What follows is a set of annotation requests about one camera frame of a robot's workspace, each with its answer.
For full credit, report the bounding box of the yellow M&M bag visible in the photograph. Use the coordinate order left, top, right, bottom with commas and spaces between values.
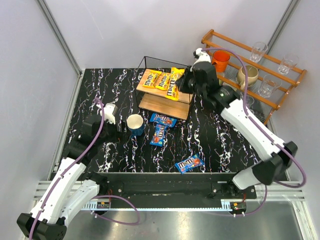
155, 72, 171, 91
165, 67, 185, 101
142, 69, 162, 89

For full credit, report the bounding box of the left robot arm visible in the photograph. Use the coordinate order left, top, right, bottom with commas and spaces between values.
16, 112, 117, 240

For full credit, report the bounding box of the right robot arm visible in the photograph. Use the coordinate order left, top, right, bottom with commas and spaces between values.
176, 59, 298, 190

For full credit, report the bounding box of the blue ceramic mug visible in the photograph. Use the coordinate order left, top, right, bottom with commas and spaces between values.
126, 114, 145, 138

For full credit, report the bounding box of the orange mug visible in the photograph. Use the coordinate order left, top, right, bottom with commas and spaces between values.
212, 50, 230, 73

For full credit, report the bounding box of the blue M&M bag centre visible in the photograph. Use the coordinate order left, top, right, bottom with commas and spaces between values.
149, 123, 168, 147

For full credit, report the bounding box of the blue m&m bag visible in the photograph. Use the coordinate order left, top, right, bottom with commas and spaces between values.
149, 113, 177, 128
175, 154, 204, 174
149, 123, 168, 147

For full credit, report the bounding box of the beige mug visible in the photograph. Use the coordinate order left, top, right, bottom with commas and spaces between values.
236, 65, 259, 90

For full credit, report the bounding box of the clear glass lower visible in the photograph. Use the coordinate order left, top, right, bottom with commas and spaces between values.
243, 95, 255, 110

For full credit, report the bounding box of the clear glass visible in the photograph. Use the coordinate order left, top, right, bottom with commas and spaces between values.
277, 53, 299, 75
243, 95, 255, 110
258, 74, 282, 98
249, 41, 268, 63

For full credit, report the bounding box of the blue M&M bag upper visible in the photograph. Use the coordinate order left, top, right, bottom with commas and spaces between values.
149, 113, 177, 128

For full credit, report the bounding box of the wooden cup rack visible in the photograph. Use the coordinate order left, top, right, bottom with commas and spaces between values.
201, 29, 307, 124

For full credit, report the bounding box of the clear glass top left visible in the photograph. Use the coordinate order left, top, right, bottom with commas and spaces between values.
249, 41, 268, 63

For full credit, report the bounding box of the clear glass middle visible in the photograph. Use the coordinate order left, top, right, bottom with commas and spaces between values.
258, 74, 282, 98

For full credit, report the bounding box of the blue M&M bag front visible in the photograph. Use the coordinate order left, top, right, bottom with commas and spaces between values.
175, 154, 204, 174

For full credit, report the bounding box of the clear glass top right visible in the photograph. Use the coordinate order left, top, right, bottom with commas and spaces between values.
277, 53, 299, 75

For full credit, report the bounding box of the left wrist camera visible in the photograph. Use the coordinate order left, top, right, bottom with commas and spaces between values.
100, 103, 118, 125

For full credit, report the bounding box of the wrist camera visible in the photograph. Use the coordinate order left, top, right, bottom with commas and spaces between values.
100, 103, 118, 125
193, 48, 211, 65

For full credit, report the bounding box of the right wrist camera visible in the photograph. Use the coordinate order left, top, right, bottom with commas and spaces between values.
193, 48, 211, 65

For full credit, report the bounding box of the two-tier wood wire shelf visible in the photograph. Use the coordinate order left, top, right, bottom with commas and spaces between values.
134, 56, 194, 120

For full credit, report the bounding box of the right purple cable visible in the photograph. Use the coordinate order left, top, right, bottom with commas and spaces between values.
199, 47, 307, 217

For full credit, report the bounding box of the purple cable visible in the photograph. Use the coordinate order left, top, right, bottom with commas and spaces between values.
28, 97, 141, 240
199, 47, 307, 217

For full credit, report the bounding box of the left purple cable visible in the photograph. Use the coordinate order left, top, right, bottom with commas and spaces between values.
28, 97, 141, 240

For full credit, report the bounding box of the aluminium rail frame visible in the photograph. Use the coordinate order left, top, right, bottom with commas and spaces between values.
36, 0, 320, 240

